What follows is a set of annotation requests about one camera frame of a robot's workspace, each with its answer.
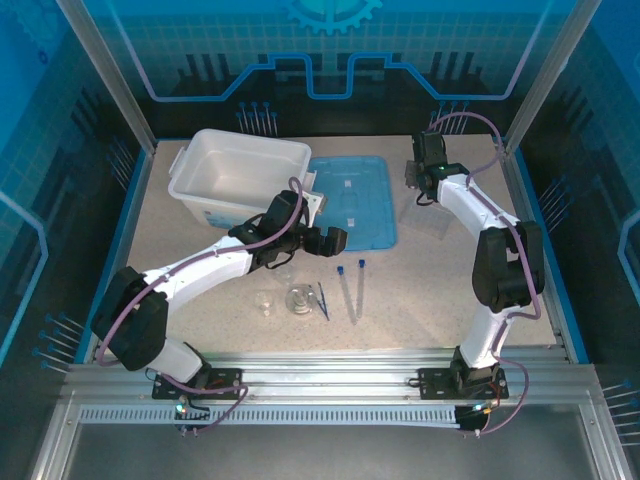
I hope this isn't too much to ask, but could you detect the blue capped test tube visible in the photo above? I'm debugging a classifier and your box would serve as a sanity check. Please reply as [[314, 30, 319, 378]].
[[352, 258, 367, 324], [336, 265, 360, 326]]

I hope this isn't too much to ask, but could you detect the blue plastic bin lid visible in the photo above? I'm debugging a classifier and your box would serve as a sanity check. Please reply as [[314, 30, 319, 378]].
[[305, 154, 400, 252]]

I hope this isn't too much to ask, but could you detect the glass conical flask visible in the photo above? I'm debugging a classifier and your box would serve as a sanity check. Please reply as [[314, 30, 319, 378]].
[[284, 284, 317, 317]]

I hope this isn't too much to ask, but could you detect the white plastic storage bin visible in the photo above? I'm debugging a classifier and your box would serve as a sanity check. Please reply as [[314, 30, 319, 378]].
[[167, 128, 319, 230]]

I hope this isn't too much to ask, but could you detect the clear test tube rack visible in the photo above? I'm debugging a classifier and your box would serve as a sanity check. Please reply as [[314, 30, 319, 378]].
[[399, 197, 452, 242]]

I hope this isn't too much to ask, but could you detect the black controller board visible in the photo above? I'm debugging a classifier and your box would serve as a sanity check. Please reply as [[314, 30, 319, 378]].
[[455, 402, 501, 435], [172, 397, 214, 436]]

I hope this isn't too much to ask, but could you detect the aluminium side rail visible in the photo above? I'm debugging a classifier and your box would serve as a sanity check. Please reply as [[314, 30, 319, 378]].
[[492, 139, 574, 364]]

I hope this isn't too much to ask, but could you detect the aluminium front frame rail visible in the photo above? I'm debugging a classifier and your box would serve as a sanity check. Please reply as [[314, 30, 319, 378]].
[[62, 347, 599, 407]]

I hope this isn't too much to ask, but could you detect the aluminium frame post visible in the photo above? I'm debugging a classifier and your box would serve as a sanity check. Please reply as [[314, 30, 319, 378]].
[[53, 0, 160, 154], [502, 0, 604, 156]]

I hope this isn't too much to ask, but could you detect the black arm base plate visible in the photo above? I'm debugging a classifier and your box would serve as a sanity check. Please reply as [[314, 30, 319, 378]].
[[151, 367, 245, 401], [417, 367, 510, 401]]

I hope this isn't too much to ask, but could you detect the white slotted cable duct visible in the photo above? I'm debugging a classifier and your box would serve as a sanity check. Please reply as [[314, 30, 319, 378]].
[[78, 405, 464, 427]]

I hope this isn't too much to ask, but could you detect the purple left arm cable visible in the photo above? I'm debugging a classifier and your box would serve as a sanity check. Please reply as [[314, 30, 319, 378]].
[[92, 177, 306, 437]]

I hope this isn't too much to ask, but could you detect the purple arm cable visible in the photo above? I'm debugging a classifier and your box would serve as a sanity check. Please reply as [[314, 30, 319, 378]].
[[427, 112, 544, 437], [92, 177, 306, 437]]

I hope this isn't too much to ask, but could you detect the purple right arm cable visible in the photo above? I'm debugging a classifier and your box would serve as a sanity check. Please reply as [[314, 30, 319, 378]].
[[427, 112, 544, 437]]

